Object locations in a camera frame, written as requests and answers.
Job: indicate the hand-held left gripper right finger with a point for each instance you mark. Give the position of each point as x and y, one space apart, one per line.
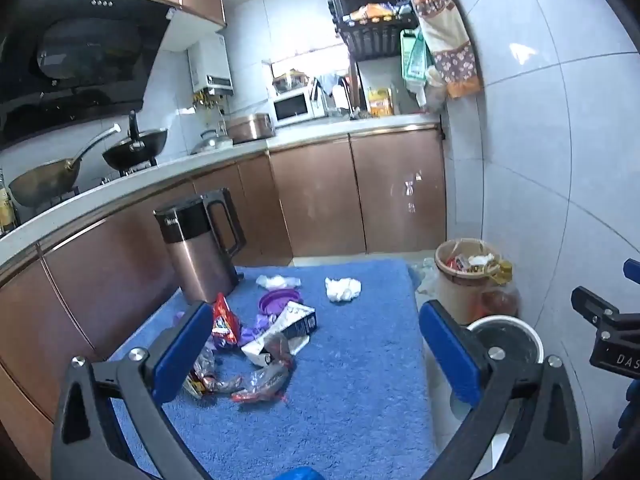
449 355

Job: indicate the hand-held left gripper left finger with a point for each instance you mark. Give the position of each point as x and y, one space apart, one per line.
184 347

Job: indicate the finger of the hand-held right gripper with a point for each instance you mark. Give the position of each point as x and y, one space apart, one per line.
632 269
592 306

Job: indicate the clear wrapper with yellow print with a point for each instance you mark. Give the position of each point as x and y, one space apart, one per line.
204 375

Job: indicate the red snack packet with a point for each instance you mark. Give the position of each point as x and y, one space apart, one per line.
226 322

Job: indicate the white bin with black liner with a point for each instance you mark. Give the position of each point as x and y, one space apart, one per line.
510 342

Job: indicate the purple wrapper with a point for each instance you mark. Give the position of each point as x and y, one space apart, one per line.
254 331

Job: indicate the clear wrapper with red print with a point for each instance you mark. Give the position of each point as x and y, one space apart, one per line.
265 382

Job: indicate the white paper carton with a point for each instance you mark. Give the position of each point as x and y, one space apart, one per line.
296 321

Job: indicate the person's right hand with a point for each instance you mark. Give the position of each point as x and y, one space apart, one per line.
628 420

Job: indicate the beige full waste bin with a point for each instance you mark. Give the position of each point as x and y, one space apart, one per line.
452 290

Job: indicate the orange plastic bag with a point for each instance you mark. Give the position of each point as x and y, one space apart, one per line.
500 302

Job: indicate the clear plastic bag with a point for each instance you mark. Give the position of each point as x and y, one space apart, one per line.
425 275

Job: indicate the copper electric kettle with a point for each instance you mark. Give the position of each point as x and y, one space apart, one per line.
197 260

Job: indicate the purple plastic cup lid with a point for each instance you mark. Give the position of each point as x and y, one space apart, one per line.
275 301

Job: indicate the blue fluffy mat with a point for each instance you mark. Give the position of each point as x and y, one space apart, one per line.
350 385

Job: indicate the crumpled white plastic wrap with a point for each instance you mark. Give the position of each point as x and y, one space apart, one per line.
275 281

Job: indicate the crumpled white tissue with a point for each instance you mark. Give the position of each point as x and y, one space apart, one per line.
342 290

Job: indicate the gas stove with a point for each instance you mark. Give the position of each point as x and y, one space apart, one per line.
140 169

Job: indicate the steel pot lid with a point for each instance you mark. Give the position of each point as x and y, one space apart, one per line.
210 144

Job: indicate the black frying pan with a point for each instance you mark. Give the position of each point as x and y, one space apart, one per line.
137 147

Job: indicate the steel wok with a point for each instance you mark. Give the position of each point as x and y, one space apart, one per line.
45 182

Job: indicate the glass sauce bottle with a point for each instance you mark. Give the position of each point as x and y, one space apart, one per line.
6 210

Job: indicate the yellow food packet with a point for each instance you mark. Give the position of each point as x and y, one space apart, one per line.
380 102

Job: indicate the white microwave oven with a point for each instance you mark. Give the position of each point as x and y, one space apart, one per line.
295 106

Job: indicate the white water heater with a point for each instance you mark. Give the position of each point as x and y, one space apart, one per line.
212 62

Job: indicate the green plastic bag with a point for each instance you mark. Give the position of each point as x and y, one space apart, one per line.
414 60

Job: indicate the black range hood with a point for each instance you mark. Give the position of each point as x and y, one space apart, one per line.
85 60

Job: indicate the floral apron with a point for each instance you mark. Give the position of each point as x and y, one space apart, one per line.
445 25

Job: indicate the black storage rack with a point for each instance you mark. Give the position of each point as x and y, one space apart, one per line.
370 25

